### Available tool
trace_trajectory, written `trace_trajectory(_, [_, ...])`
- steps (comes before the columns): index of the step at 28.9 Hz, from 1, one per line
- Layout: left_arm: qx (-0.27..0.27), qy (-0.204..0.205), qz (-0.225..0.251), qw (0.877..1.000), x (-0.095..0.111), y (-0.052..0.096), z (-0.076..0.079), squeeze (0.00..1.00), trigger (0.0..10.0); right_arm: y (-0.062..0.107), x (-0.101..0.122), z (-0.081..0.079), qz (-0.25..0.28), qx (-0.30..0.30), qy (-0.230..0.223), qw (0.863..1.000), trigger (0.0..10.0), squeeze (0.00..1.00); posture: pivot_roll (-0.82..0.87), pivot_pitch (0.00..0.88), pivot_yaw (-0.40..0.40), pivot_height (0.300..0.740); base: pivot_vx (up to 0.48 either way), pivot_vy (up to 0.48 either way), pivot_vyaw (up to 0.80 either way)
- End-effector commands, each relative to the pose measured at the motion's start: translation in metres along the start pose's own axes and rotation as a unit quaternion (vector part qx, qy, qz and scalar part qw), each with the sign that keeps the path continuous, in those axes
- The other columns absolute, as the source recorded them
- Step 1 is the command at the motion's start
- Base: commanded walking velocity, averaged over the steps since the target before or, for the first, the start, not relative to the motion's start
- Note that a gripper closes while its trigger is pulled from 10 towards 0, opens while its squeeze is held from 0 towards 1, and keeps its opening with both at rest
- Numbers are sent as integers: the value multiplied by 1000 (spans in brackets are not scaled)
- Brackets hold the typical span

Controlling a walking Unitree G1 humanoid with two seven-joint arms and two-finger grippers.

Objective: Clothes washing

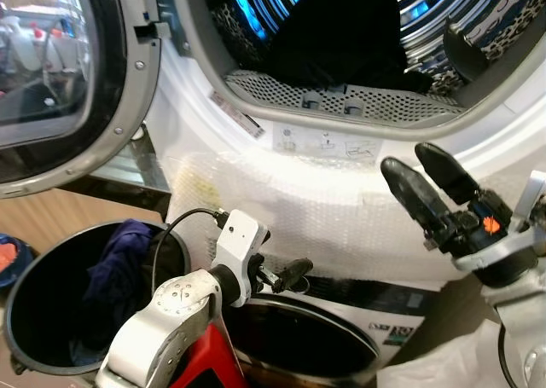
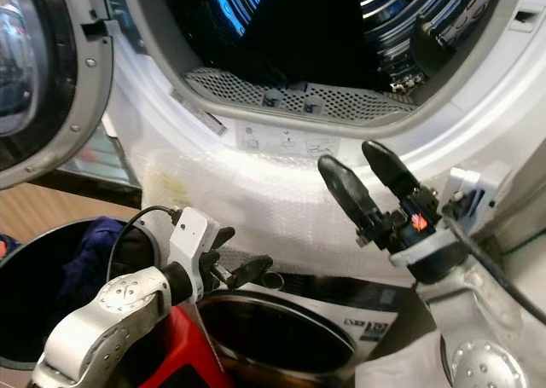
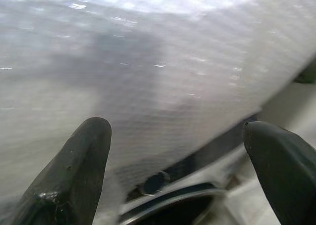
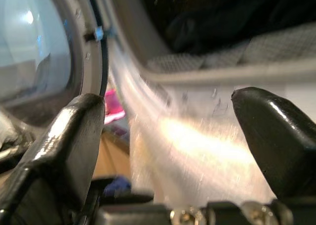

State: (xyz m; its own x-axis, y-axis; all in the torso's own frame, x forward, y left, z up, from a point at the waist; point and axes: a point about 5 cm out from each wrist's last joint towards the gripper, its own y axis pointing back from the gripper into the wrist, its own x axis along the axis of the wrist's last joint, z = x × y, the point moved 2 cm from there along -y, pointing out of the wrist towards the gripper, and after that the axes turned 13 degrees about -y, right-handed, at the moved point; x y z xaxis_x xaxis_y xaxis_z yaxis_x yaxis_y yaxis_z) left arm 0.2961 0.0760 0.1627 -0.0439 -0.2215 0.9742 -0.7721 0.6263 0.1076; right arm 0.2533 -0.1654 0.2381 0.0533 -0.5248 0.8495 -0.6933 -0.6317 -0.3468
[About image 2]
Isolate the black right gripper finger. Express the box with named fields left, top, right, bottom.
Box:
left=317, top=154, right=392, bottom=234
left=361, top=140, right=422, bottom=203

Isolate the clear bubble wrap sheet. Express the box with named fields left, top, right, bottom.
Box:
left=136, top=153, right=462, bottom=280

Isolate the white instruction label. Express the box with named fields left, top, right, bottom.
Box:
left=236, top=122, right=342, bottom=159

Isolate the blue and red object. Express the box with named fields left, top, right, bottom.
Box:
left=0, top=233, right=21, bottom=259

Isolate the red plastic object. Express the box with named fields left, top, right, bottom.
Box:
left=154, top=307, right=235, bottom=388

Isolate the leopard print garment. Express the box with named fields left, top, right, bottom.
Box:
left=386, top=55, right=436, bottom=97

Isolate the white black printed box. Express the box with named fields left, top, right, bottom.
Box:
left=264, top=273, right=423, bottom=359

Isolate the dark blue garment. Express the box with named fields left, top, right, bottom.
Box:
left=64, top=216, right=129, bottom=316

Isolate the white barcode sticker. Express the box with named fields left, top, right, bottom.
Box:
left=171, top=90, right=229, bottom=138

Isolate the black drum paddle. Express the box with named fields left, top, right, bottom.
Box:
left=409, top=17, right=457, bottom=78

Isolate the grey perforated lint filter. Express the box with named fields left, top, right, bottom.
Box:
left=183, top=67, right=417, bottom=123

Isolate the black round bucket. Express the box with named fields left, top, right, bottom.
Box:
left=0, top=220, right=137, bottom=372

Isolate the white plastic bag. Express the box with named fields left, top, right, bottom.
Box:
left=354, top=328, right=453, bottom=388

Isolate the steel washer drum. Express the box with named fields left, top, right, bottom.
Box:
left=154, top=0, right=508, bottom=99

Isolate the white washer body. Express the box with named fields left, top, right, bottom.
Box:
left=98, top=0, right=546, bottom=287

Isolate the grey rimmed glass washer door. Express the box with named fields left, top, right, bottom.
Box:
left=0, top=0, right=117, bottom=189

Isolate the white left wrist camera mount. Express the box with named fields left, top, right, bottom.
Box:
left=166, top=207, right=221, bottom=304

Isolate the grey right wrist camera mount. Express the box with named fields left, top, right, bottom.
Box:
left=388, top=168, right=508, bottom=274

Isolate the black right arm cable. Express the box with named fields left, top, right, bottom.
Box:
left=444, top=205, right=546, bottom=325

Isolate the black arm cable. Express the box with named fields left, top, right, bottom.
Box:
left=444, top=205, right=546, bottom=325
left=107, top=205, right=180, bottom=287

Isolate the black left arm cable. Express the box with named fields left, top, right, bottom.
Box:
left=107, top=205, right=180, bottom=287

